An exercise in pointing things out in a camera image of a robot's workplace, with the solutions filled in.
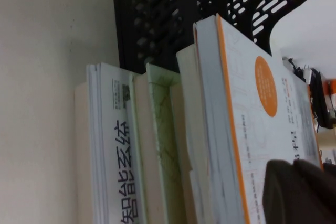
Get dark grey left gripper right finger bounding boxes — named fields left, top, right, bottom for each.
left=293, top=159, right=336, bottom=224

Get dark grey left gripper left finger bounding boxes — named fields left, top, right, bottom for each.
left=262, top=158, right=320, bottom=224

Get white orange ROS2 book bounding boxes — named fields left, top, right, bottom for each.
left=193, top=14, right=324, bottom=224

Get white book with dashboard photo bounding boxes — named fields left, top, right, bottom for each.
left=175, top=45, right=224, bottom=224

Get pale green cover book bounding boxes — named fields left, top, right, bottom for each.
left=130, top=62, right=184, bottom=224

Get white book large black characters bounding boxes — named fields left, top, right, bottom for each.
left=74, top=62, right=137, bottom=224

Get black perforated plastic book stand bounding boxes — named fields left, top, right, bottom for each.
left=111, top=0, right=336, bottom=75

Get black and orange device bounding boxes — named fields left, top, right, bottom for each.
left=309, top=68, right=336, bottom=130

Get white cable connector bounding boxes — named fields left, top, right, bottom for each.
left=301, top=62, right=320, bottom=84

